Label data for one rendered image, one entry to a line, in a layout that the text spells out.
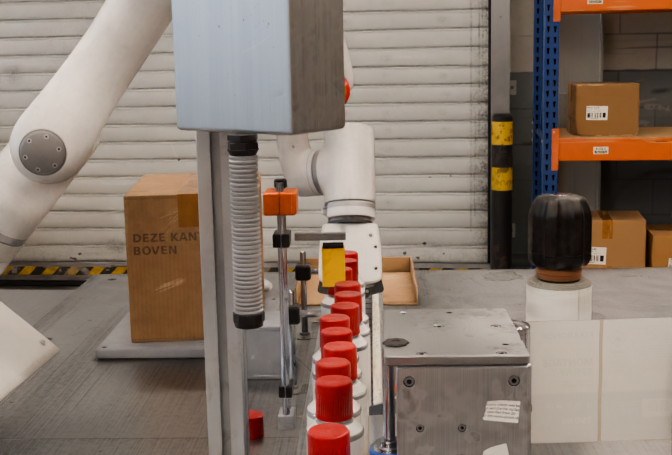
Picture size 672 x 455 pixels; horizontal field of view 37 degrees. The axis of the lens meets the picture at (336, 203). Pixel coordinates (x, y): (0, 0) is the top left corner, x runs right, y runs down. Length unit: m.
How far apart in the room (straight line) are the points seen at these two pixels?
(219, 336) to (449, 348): 0.50
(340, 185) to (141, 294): 0.45
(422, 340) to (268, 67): 0.37
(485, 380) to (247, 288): 0.38
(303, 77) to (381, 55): 4.54
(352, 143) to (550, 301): 0.48
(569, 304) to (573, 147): 3.62
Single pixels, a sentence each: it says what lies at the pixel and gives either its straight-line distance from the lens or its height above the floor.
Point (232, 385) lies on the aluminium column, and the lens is 1.24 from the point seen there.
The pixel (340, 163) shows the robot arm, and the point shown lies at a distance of 1.63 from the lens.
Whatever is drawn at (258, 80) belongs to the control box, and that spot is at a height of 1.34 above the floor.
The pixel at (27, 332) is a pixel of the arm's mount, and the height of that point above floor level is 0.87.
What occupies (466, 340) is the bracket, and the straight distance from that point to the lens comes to 0.81.
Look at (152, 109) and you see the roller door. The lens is 5.82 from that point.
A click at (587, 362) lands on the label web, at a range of 1.19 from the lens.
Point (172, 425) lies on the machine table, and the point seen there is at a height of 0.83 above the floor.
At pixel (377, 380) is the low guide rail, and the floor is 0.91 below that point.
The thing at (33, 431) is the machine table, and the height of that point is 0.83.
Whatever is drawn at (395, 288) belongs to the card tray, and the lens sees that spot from 2.27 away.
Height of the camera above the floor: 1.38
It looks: 9 degrees down
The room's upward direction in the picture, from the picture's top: 1 degrees counter-clockwise
